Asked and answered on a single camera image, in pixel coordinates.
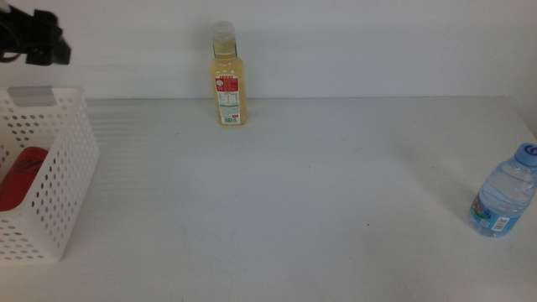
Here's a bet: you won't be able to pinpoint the red cola can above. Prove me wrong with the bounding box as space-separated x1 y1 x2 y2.
0 146 50 212

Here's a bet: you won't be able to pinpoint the yellow juice bottle white cap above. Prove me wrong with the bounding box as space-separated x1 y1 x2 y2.
209 20 249 128

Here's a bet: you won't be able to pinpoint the clear water bottle blue cap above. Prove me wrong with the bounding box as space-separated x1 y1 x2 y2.
467 142 537 238

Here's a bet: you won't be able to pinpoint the white perforated plastic basket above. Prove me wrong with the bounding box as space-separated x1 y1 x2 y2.
0 86 102 263

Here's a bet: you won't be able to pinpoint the thin black cable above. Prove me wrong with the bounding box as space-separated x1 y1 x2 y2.
0 18 22 65

